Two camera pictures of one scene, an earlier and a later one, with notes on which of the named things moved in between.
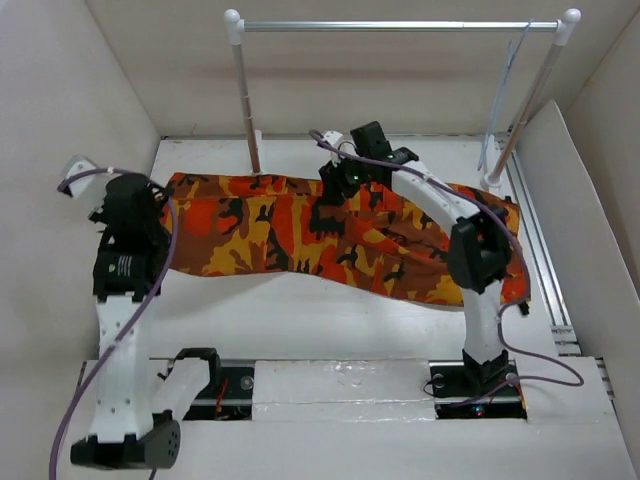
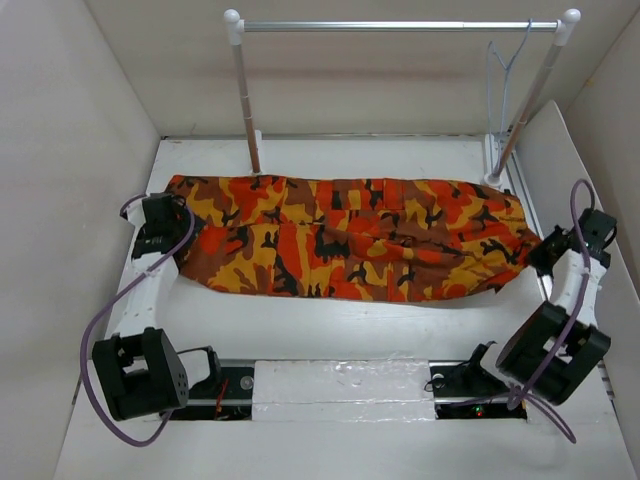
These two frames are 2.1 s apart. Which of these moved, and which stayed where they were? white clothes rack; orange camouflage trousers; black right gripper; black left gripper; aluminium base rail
Moved: black right gripper; black left gripper; orange camouflage trousers
Stayed: white clothes rack; aluminium base rail
